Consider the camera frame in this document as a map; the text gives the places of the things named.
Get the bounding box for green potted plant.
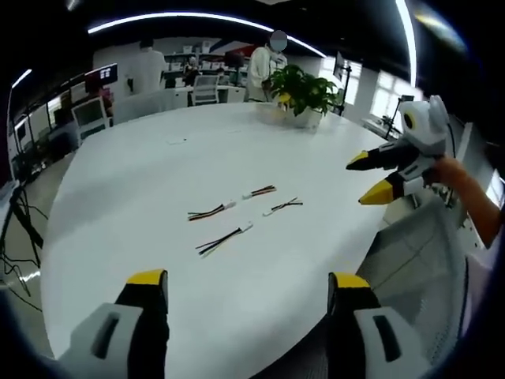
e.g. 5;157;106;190
255;64;341;129

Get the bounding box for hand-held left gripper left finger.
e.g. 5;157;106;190
58;268;171;379

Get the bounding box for white office chair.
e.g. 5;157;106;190
70;96;113;140
192;74;221;106

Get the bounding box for monitor on black stand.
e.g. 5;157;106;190
332;51;353;116

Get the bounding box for long curved ceiling light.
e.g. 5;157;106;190
86;11;329;59

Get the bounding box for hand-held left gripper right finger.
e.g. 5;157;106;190
326;271;434;379

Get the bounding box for JST connector with coloured wires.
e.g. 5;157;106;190
187;201;238;223
262;197;305;217
241;184;278;201
194;221;255;258

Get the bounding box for grey mesh office chair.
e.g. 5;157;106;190
354;195;477;358

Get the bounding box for dark computer monitor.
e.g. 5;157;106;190
84;62;119;86

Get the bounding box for black tripod stand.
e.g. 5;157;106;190
380;94;415;140

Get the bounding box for short ceiling light strip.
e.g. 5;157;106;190
10;68;33;90

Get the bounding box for black floor cables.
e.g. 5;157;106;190
0;183;45;313

